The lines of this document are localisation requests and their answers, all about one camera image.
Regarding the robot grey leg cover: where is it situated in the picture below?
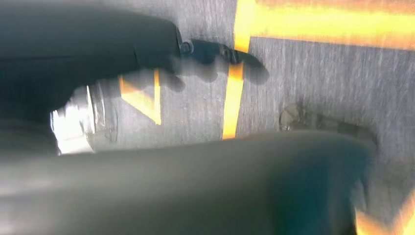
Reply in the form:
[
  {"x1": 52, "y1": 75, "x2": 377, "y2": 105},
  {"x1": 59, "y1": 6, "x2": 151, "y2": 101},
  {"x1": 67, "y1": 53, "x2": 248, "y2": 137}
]
[{"x1": 0, "y1": 131, "x2": 377, "y2": 235}]

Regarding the robot black foot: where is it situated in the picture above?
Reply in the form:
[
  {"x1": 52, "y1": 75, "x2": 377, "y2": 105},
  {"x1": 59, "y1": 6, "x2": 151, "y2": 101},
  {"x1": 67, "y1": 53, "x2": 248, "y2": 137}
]
[{"x1": 278, "y1": 103, "x2": 378, "y2": 146}]

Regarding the white metal frame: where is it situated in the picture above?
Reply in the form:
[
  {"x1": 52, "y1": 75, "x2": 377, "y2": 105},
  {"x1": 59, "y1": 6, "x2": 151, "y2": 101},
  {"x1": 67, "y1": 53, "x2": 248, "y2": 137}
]
[{"x1": 50, "y1": 85, "x2": 109, "y2": 156}]

